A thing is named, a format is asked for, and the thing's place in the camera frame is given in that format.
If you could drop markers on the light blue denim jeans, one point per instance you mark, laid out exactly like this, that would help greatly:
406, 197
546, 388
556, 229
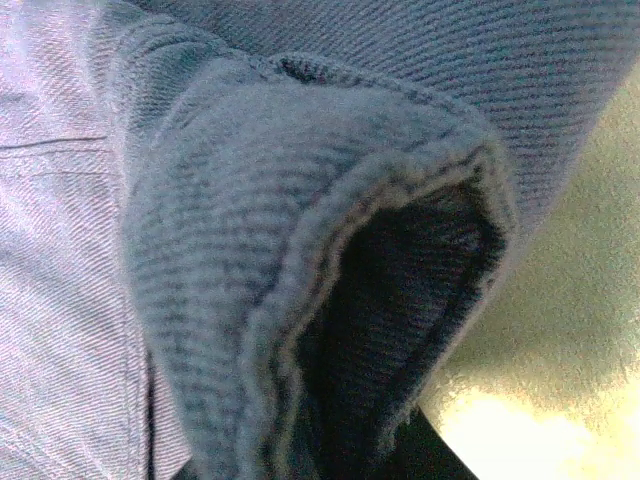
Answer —
200, 250

